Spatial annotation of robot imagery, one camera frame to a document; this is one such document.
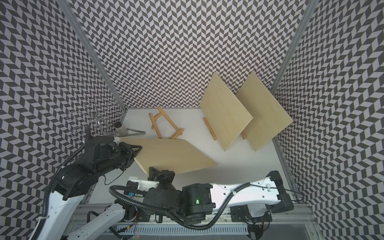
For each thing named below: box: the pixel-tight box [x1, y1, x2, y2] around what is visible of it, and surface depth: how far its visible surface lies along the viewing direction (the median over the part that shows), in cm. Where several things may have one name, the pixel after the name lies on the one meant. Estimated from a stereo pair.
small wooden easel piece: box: [148, 106, 185, 139], surface depth 91 cm
